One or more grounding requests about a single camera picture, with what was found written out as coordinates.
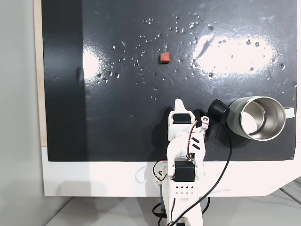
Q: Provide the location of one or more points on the red foam cube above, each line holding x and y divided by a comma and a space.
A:
165, 58

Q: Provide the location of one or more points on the green steel-lined cup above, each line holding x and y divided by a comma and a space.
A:
235, 117

